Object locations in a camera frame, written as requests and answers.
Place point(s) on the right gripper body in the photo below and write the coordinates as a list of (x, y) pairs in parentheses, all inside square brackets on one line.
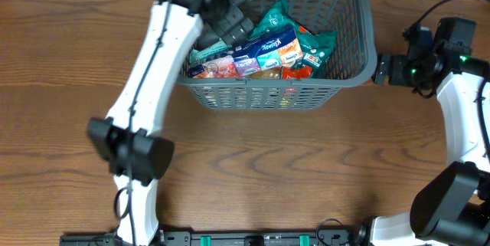
[(381, 69)]

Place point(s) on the teal wet wipes packet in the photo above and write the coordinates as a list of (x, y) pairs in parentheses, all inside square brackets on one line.
[(208, 51)]

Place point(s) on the green Nescafe coffee bag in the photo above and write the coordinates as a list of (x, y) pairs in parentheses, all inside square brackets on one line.
[(316, 48)]

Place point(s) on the orange spaghetti packet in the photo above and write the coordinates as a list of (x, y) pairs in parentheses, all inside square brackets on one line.
[(294, 73)]

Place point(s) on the Kleenex tissue multipack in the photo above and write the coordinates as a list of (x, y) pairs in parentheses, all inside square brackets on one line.
[(273, 49)]

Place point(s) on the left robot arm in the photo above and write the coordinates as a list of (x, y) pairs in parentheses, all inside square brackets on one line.
[(129, 136)]

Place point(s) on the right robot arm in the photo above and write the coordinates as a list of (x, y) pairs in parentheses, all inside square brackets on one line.
[(453, 209)]

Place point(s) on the grey plastic basket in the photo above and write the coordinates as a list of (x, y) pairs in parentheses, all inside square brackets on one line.
[(351, 63)]

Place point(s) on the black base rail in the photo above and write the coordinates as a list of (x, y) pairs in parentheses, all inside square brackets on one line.
[(329, 236)]

